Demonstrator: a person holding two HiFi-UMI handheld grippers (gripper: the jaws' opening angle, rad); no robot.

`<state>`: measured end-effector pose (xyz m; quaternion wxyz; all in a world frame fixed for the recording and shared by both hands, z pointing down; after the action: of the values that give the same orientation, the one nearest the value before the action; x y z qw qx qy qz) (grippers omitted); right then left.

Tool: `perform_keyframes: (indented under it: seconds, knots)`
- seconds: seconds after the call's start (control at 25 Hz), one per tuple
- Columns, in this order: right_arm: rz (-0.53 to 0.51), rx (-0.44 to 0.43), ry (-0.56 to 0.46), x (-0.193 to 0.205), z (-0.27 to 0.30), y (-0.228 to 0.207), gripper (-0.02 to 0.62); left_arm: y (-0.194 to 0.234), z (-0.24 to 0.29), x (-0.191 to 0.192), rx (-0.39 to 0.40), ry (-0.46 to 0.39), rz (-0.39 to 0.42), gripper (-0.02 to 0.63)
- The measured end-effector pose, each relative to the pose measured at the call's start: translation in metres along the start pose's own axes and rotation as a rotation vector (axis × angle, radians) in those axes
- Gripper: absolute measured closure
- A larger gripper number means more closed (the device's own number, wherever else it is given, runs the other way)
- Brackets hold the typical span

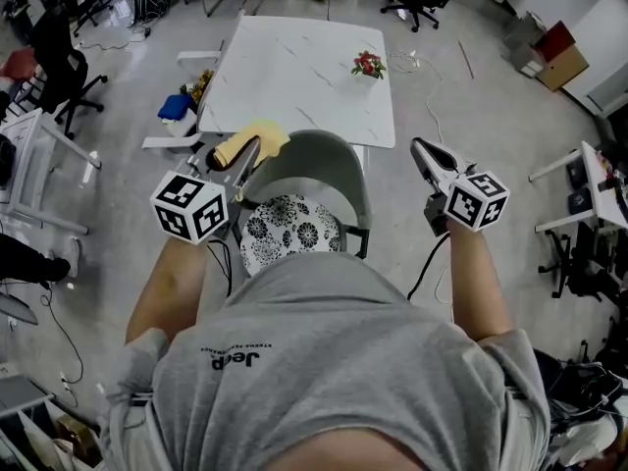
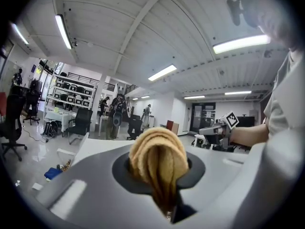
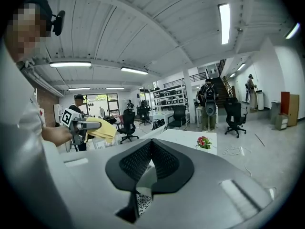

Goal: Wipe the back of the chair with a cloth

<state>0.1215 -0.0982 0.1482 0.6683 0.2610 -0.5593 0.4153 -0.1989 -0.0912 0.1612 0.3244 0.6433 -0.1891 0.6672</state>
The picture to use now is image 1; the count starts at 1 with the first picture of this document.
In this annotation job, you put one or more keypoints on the yellow cloth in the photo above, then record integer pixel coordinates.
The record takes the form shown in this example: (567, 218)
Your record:
(255, 140)

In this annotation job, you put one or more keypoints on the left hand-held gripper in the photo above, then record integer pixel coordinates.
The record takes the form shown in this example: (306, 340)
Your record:
(189, 206)

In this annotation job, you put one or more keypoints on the person's left forearm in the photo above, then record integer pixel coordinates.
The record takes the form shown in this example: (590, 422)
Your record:
(167, 282)

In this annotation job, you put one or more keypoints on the white stool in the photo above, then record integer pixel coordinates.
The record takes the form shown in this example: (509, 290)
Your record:
(181, 138)

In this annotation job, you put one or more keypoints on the floral black white seat cushion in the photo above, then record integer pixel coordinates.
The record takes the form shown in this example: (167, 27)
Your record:
(289, 231)

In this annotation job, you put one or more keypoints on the yellow flower bunch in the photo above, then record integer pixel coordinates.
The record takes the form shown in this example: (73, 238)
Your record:
(200, 86)

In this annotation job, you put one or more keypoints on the grey chair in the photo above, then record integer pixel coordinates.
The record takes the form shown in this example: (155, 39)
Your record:
(319, 165)

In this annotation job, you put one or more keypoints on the white frame desk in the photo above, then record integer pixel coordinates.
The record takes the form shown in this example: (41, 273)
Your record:
(34, 165)
(596, 179)

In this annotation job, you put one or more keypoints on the red flower pot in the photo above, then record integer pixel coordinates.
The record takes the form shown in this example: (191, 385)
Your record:
(369, 65)

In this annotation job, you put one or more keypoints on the person's grey shirt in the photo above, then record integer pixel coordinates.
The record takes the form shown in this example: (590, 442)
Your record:
(324, 376)

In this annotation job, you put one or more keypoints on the red and brown box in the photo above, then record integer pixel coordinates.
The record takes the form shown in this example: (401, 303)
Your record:
(561, 57)

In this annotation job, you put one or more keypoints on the white marble table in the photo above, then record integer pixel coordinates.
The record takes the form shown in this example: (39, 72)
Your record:
(299, 76)

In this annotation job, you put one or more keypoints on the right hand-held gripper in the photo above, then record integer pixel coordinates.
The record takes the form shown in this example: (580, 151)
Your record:
(473, 199)

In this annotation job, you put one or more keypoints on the person's right forearm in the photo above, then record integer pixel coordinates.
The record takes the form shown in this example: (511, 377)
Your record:
(478, 282)

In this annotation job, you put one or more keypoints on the blue folded cloth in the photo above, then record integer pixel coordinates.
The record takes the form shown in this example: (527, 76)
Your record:
(174, 107)

